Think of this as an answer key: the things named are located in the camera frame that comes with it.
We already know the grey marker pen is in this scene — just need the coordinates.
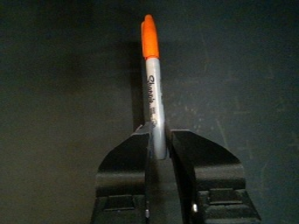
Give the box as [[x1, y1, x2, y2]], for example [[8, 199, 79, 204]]
[[141, 13, 169, 161]]

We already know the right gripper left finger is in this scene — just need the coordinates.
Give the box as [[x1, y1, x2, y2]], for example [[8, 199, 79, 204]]
[[90, 123, 154, 224]]

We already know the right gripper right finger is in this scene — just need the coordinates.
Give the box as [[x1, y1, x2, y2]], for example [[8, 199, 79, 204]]
[[169, 129, 263, 224]]

